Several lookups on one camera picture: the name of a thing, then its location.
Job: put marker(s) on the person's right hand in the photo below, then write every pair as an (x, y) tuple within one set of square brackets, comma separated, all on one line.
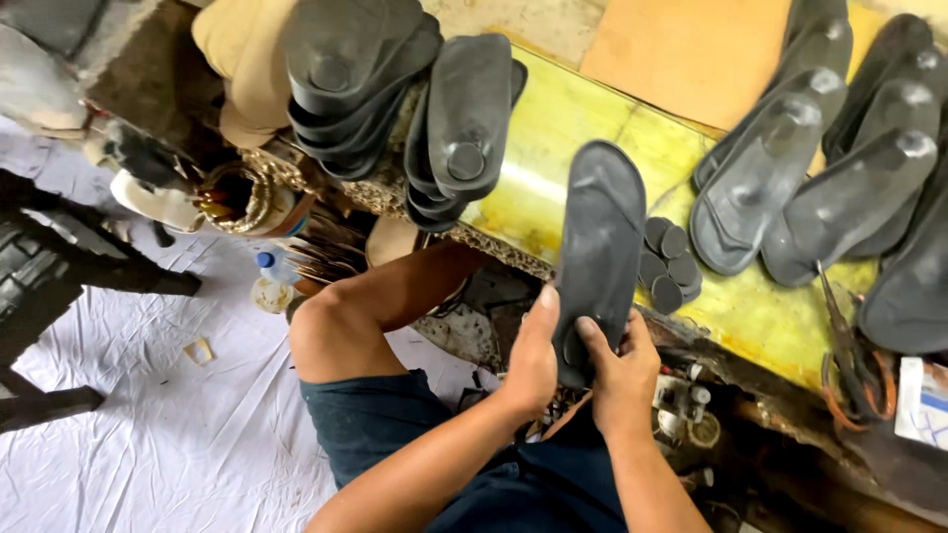
[(626, 385)]

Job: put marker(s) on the person's left hand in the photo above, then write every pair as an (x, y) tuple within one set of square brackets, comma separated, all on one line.
[(527, 370)]

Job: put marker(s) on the black rubber shoe sole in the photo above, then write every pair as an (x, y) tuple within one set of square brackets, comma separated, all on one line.
[(601, 244)]

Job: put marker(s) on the white metal machine part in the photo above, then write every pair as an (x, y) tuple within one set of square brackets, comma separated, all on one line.
[(681, 403)]

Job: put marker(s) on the pile of round black discs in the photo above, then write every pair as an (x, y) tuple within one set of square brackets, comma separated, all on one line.
[(670, 266)]

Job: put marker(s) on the person's dark blue shorts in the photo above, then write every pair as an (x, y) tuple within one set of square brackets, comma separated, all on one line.
[(415, 444)]

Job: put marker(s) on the person's bare leg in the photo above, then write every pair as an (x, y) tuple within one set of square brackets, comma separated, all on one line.
[(355, 318)]

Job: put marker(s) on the single tan insole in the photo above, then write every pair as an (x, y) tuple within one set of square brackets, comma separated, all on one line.
[(391, 240)]

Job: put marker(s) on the leaning stack of black soles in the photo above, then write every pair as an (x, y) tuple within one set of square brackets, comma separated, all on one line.
[(459, 133)]

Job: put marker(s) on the round glue tin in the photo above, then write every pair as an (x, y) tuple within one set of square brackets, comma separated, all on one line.
[(271, 295)]

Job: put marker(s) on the blue capped plastic bottle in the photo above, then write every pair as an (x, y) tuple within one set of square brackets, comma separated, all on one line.
[(275, 266)]

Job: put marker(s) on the row of grey glued soles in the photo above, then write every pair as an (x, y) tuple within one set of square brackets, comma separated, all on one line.
[(829, 170)]

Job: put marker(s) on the white cardboard box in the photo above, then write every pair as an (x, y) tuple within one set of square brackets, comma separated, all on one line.
[(922, 403)]

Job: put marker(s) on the gold ornate container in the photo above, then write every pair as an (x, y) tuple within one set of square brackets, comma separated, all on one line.
[(248, 200)]

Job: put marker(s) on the small yellow scrap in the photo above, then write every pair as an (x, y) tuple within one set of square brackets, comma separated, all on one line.
[(198, 352)]

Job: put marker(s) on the tan leather sheet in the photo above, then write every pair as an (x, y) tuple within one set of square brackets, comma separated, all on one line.
[(681, 59)]

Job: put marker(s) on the tall stack of black soles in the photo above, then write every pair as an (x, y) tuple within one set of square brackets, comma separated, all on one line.
[(355, 81)]

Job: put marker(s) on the white floor cloth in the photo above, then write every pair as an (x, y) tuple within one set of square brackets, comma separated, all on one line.
[(148, 444)]

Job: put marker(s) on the stack of tan insoles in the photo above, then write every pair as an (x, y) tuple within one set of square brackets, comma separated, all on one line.
[(248, 66)]

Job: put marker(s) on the black wooden stool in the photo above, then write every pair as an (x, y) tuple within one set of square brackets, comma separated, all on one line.
[(67, 281)]

